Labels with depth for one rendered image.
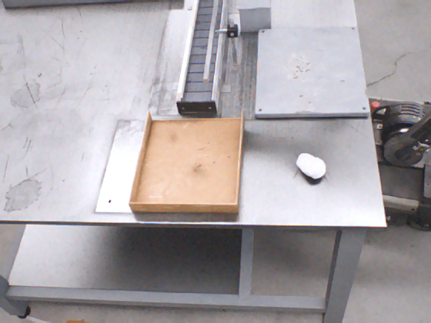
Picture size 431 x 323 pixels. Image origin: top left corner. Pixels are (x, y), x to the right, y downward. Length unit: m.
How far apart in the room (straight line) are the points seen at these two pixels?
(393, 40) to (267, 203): 1.90
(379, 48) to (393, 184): 1.09
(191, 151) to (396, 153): 0.90
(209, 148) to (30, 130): 0.53
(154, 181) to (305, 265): 0.95
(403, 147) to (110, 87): 1.06
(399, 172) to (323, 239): 0.40
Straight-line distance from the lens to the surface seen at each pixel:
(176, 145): 1.32
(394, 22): 3.07
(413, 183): 2.01
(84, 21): 1.84
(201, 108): 1.38
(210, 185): 1.23
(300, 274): 2.02
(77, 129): 1.46
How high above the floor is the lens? 1.84
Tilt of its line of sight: 52 degrees down
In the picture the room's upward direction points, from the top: 10 degrees counter-clockwise
